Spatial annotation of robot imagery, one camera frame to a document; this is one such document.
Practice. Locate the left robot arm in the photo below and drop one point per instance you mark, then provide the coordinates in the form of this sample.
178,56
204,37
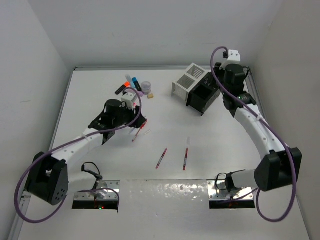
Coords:
49,178

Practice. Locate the white slotted container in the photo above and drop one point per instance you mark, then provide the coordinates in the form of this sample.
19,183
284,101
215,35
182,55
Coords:
190,78

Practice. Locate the round translucent tape dispenser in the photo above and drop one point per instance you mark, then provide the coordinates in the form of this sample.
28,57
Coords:
145,86

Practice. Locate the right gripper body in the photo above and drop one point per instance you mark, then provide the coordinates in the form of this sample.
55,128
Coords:
219,75

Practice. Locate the red gel pen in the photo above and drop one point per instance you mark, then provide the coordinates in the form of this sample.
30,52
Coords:
161,158
185,159

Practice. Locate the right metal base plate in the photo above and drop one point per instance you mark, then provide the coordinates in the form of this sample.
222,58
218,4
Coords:
217,192

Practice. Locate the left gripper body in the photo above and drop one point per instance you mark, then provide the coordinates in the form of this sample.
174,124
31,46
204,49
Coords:
126,117

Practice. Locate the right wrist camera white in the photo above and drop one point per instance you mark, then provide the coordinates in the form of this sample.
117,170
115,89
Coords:
230,57

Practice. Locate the blue cap black highlighter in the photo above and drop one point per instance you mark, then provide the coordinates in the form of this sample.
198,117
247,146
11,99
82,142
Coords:
136,84

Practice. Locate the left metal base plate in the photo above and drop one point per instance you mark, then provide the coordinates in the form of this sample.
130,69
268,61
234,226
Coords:
107,190

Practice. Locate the lilac highlighter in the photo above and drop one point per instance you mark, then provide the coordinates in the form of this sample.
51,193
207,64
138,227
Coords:
140,93

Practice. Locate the red slim pen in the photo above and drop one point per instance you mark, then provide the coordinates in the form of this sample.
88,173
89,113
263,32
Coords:
141,127

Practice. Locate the orange cap black highlighter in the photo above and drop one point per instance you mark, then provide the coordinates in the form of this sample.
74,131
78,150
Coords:
122,88

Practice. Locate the small tan eraser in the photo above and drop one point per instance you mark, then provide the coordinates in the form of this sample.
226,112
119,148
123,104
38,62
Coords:
149,96

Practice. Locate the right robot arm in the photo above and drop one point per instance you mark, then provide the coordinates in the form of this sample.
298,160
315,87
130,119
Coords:
277,162

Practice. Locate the light blue highlighter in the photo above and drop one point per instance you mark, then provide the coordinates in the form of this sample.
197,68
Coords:
130,80

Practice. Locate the black slotted container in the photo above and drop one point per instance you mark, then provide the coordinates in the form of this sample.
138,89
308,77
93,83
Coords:
203,94

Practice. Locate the metal base plate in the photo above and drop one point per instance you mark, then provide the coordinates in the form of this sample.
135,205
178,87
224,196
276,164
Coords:
217,192
107,190

